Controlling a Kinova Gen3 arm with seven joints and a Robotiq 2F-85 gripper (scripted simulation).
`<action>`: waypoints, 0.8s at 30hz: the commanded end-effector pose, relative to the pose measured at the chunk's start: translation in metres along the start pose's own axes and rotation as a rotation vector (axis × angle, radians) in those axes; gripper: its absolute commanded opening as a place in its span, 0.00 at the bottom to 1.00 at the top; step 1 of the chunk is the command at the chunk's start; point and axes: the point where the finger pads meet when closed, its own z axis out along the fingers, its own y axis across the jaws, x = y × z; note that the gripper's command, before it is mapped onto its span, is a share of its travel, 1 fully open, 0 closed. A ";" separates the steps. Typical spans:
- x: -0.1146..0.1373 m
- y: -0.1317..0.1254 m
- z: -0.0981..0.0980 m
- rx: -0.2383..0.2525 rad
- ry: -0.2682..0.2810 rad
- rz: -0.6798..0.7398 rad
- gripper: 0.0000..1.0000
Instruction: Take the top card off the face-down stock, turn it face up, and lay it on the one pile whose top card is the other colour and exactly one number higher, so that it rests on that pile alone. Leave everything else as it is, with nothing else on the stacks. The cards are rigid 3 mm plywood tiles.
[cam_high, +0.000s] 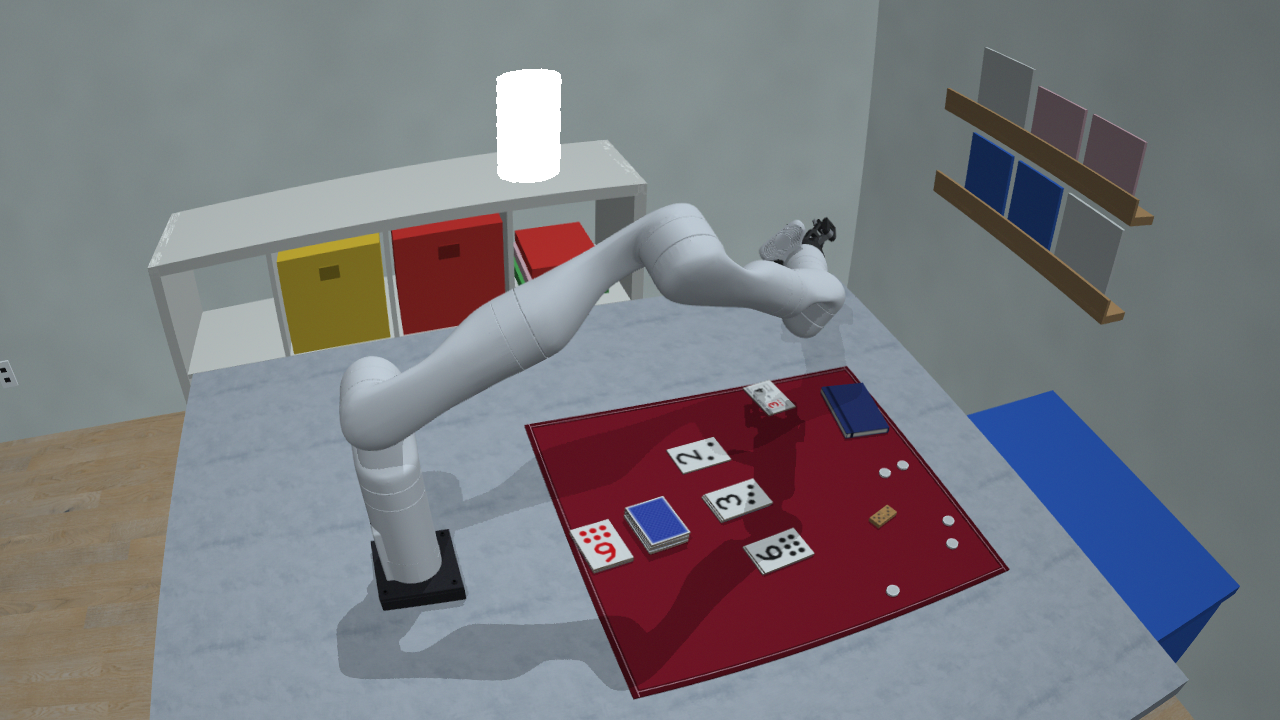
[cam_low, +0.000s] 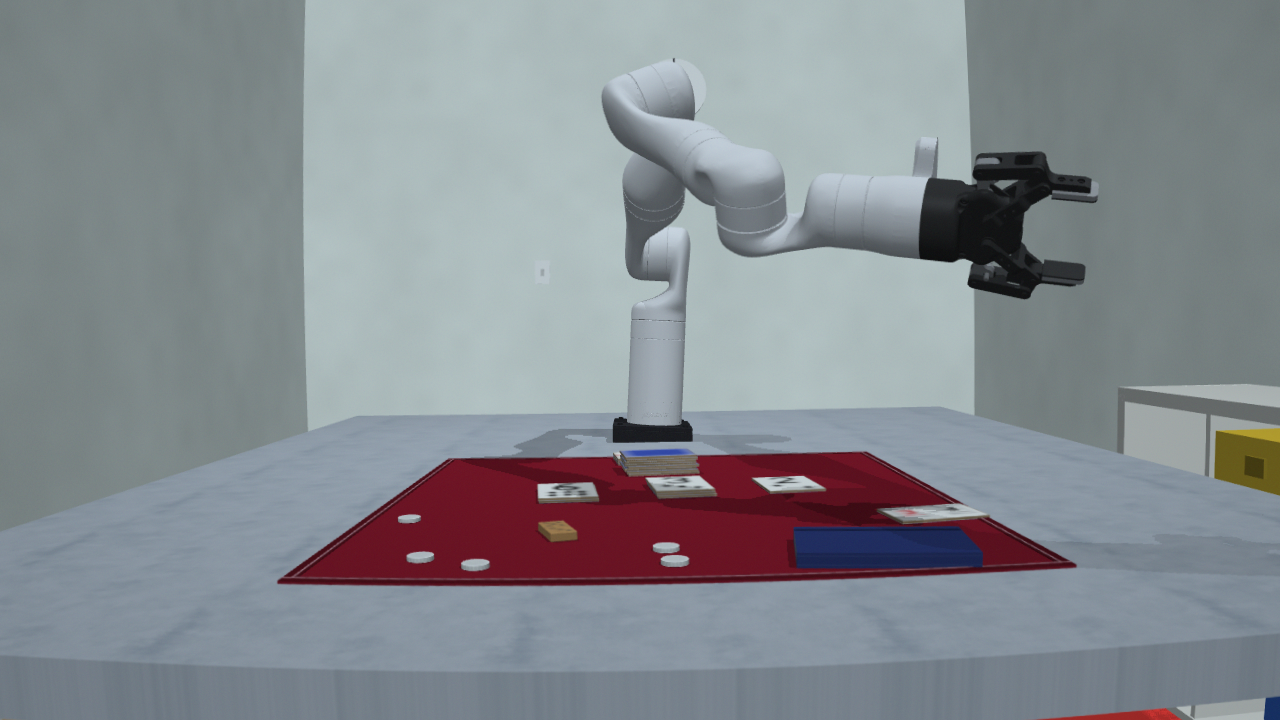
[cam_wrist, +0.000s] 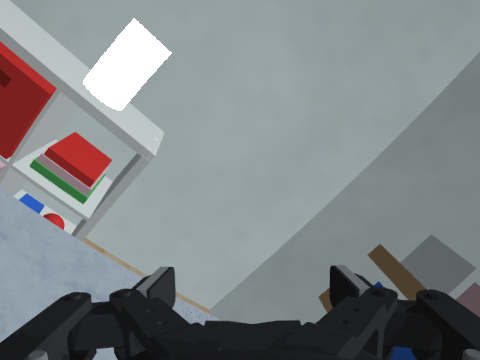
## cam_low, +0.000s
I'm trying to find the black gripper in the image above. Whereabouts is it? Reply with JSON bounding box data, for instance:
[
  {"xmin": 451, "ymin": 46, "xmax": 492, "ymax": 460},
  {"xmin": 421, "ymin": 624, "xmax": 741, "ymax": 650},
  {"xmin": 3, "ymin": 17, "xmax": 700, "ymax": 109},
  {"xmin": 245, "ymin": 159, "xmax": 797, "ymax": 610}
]
[{"xmin": 919, "ymin": 152, "xmax": 1100, "ymax": 299}]

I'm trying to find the dark red play mat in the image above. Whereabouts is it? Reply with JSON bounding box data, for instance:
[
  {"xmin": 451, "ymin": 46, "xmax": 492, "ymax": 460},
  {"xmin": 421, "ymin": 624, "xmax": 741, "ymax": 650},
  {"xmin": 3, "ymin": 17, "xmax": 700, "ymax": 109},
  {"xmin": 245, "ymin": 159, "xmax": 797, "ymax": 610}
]
[
  {"xmin": 278, "ymin": 451, "xmax": 1076, "ymax": 583},
  {"xmin": 301, "ymin": 454, "xmax": 1053, "ymax": 578}
]

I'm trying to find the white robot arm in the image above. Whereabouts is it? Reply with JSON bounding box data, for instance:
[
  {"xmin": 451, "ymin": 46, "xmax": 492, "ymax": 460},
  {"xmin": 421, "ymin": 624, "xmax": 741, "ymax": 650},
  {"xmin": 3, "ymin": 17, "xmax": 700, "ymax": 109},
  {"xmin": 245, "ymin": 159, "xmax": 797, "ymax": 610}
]
[{"xmin": 602, "ymin": 61, "xmax": 938, "ymax": 427}]

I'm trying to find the white playing card with red symbols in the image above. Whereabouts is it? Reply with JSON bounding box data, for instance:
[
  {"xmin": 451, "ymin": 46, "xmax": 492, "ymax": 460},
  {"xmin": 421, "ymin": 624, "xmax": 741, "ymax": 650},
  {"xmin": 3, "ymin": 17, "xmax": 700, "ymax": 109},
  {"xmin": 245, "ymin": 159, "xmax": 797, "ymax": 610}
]
[{"xmin": 620, "ymin": 448, "xmax": 698, "ymax": 460}]

